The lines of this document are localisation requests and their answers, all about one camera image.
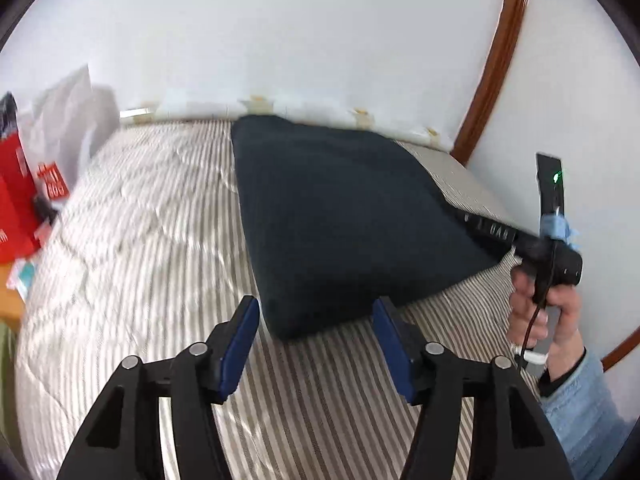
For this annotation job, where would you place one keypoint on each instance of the orange box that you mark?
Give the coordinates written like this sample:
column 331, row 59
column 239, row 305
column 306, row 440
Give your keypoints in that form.
column 10, row 305

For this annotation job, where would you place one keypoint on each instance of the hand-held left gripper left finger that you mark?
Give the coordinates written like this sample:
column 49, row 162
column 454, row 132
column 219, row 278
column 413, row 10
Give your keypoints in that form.
column 240, row 345

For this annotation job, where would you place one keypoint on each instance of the white plastic bag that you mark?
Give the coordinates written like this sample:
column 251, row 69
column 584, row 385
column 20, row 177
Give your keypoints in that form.
column 65, row 120

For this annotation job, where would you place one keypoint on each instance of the striped quilted mattress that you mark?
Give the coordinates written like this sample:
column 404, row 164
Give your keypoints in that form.
column 150, row 240

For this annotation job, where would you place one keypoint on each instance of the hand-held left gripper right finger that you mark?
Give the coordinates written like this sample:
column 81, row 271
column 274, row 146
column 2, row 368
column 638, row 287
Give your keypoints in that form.
column 392, row 350

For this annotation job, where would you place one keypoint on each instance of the green cloth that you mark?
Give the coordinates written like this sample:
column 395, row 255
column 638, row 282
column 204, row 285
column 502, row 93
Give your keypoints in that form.
column 5, row 345

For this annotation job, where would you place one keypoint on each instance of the brown wooden door frame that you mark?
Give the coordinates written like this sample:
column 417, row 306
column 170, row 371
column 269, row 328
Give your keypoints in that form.
column 505, row 35

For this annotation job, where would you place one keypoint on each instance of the dark navy pillow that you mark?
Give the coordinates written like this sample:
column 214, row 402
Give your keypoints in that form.
column 340, row 210

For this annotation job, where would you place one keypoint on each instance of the person's right hand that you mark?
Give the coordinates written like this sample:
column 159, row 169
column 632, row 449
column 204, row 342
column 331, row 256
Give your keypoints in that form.
column 567, row 315

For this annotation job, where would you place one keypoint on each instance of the red shopping bag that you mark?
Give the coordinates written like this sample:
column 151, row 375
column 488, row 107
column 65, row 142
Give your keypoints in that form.
column 15, row 200

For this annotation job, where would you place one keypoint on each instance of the person's right forearm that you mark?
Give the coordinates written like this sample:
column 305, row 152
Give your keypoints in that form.
column 585, row 410

